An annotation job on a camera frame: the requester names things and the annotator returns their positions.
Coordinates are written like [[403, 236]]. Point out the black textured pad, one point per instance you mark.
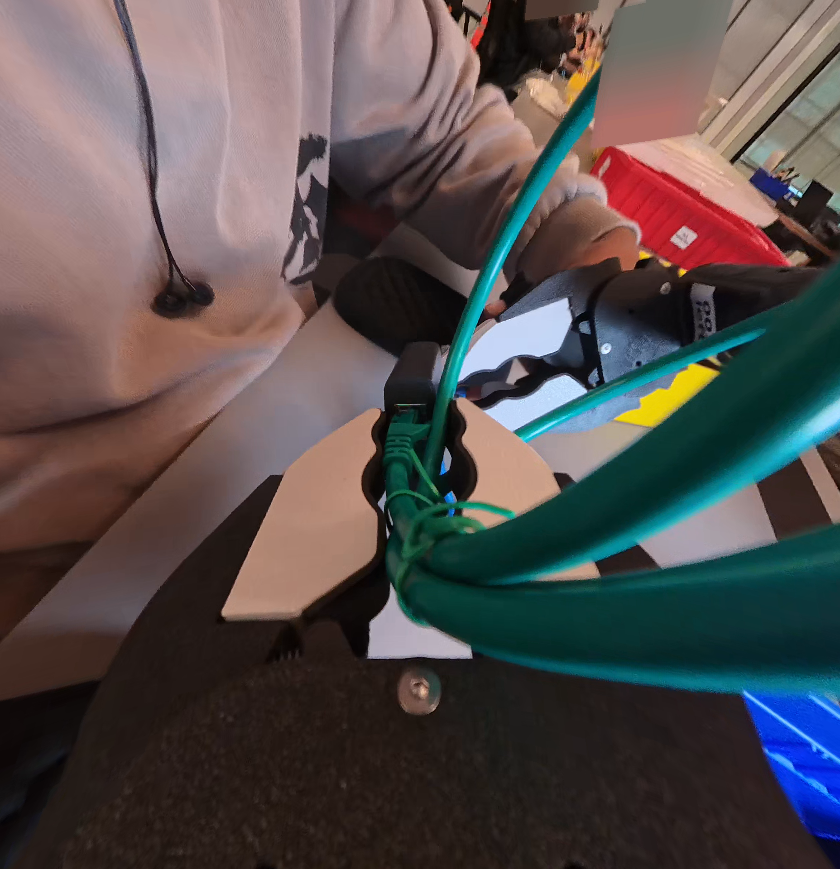
[[392, 305]]

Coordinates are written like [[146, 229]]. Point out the blue plastic bin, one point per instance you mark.
[[807, 767]]

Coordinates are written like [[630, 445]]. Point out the dark ethernet port hub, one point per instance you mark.
[[413, 373]]

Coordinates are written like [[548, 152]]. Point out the person's left forearm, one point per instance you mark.
[[447, 136]]

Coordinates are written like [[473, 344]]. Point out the light grey hoodie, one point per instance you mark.
[[66, 203]]

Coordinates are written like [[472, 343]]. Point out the person's left hand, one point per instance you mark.
[[613, 248]]

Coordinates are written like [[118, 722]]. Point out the yellow plastic bin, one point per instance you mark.
[[671, 400]]

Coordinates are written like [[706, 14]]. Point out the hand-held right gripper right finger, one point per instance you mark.
[[508, 475]]

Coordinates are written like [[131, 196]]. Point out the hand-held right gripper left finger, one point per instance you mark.
[[311, 529]]

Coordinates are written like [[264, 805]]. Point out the thin green twist tie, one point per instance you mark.
[[426, 526]]

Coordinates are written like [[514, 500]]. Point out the red plastic bin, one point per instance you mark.
[[664, 210]]

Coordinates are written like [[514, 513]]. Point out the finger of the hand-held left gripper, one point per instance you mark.
[[528, 339], [549, 400]]

